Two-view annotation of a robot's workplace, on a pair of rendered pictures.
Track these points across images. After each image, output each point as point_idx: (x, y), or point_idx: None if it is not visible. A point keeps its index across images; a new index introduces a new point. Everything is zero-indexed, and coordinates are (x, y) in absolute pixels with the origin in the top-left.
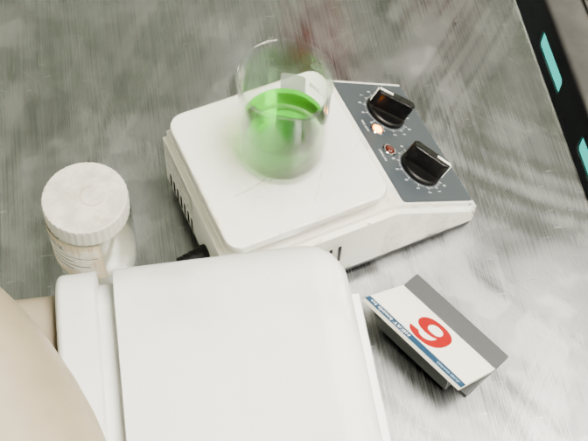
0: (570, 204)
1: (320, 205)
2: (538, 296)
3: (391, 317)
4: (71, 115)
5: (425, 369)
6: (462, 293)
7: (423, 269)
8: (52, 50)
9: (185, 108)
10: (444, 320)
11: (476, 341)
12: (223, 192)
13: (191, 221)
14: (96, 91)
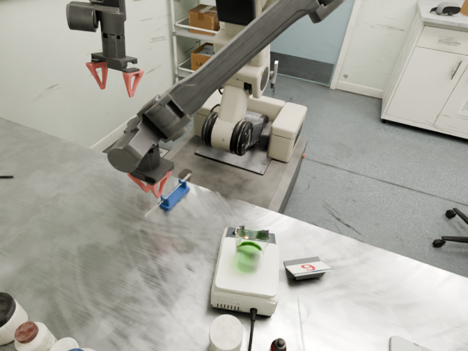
0: (280, 217)
1: (273, 263)
2: (303, 239)
3: (303, 272)
4: (160, 324)
5: (315, 276)
6: (294, 255)
7: (282, 259)
8: (127, 315)
9: (186, 286)
10: (301, 263)
11: (310, 260)
12: (253, 285)
13: (237, 308)
14: (157, 310)
